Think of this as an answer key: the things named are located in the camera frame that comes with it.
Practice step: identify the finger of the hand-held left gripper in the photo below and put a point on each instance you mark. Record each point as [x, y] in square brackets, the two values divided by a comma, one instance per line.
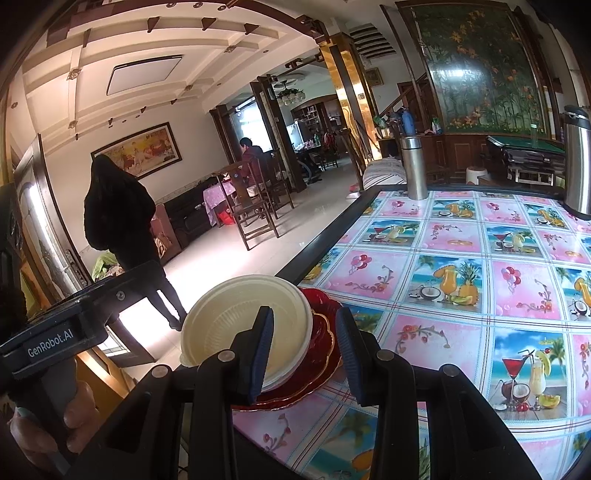
[134, 290]

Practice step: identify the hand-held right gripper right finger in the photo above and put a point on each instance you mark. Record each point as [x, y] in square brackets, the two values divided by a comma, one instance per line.
[351, 360]

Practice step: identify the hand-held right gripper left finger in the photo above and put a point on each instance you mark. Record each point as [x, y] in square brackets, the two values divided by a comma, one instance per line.
[261, 355]

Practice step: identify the small red glass plate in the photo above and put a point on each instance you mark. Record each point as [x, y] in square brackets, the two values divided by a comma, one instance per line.
[318, 341]

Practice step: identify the cream ribbed bowl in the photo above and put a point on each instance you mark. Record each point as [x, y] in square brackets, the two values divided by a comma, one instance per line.
[226, 314]

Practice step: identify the large red glass plate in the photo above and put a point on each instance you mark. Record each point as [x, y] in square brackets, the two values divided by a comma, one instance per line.
[323, 297]

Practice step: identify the person's left hand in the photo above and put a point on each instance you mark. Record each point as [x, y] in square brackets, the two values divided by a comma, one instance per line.
[87, 415]

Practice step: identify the green bag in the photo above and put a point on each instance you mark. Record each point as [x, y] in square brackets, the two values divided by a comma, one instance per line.
[104, 267]

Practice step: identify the wooden armchair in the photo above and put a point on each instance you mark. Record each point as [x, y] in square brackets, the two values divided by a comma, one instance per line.
[166, 240]

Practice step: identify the dark sofa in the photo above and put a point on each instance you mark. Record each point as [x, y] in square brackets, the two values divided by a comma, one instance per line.
[184, 212]

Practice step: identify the printed tablecloth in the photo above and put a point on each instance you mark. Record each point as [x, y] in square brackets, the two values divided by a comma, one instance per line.
[461, 323]

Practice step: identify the pink covered dining table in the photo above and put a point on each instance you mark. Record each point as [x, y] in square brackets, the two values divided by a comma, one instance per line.
[214, 198]

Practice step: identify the wooden chair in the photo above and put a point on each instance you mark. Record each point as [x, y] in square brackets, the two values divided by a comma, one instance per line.
[279, 184]
[251, 214]

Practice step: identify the striped cushion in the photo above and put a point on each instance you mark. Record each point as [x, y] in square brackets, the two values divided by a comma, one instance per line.
[383, 173]

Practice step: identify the small steel thermos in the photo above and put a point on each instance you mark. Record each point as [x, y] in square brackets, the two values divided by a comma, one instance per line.
[413, 170]

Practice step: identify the ceiling light panel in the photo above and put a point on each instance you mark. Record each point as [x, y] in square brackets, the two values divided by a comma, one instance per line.
[143, 74]

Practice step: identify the white stool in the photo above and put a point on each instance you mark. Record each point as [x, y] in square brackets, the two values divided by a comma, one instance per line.
[477, 175]

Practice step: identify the blue water bottle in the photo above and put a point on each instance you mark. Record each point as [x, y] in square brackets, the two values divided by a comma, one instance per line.
[407, 122]

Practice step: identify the chandelier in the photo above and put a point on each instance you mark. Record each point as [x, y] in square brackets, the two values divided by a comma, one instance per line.
[291, 96]

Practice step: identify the golden pillar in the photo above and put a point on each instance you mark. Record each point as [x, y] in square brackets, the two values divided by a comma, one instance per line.
[351, 106]

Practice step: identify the green mahjong table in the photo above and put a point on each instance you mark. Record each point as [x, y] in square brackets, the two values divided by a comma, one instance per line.
[521, 143]

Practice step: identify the small framed picture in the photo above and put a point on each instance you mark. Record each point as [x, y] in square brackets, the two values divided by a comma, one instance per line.
[374, 77]

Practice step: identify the large steel thermos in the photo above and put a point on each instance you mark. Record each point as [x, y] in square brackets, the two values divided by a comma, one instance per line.
[579, 175]

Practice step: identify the floral glass screen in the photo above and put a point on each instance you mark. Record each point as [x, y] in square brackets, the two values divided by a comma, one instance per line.
[480, 69]

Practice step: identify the slatted air vent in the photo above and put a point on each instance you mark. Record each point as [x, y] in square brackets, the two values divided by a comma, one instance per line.
[371, 41]

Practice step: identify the framed wall painting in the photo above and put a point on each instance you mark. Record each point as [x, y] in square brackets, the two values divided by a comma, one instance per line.
[138, 150]

